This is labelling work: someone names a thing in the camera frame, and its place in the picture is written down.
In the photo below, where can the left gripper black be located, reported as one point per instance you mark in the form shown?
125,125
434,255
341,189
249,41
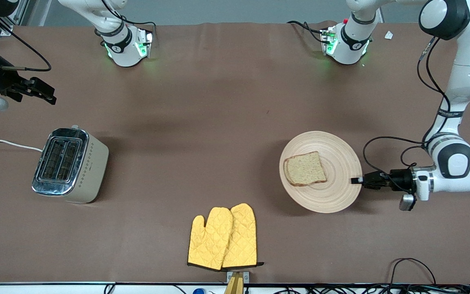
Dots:
401,177

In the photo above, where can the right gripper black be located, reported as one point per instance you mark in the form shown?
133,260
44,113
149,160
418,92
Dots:
1,80

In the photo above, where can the round light wooden plate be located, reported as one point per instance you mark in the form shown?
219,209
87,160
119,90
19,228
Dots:
333,196

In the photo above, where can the brown bread slice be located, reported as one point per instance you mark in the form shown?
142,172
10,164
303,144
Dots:
305,169

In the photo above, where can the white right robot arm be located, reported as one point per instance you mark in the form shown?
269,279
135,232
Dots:
125,53

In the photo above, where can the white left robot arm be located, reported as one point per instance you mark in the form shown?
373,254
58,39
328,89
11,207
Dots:
467,73

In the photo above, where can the beige chrome two-slot toaster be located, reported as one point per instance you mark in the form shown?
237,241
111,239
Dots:
76,167

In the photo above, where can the yellow quilted mitt black loop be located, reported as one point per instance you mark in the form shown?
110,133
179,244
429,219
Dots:
241,237

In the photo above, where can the small white paper scrap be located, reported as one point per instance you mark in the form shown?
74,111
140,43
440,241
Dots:
389,35

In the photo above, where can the brown table cover sheet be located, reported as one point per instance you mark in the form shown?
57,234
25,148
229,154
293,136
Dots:
235,102

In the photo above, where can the grey clamp with wooden bar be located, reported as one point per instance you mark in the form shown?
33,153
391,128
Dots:
235,283

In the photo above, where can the yellow quilted mitt with thumb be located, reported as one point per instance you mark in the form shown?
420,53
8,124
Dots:
208,241

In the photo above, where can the small blue object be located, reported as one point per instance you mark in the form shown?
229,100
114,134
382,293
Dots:
198,291

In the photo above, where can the aluminium frame profile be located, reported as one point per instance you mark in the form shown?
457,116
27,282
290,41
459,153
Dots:
18,16

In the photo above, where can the white table edge rail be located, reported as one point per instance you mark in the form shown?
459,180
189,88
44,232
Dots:
55,289

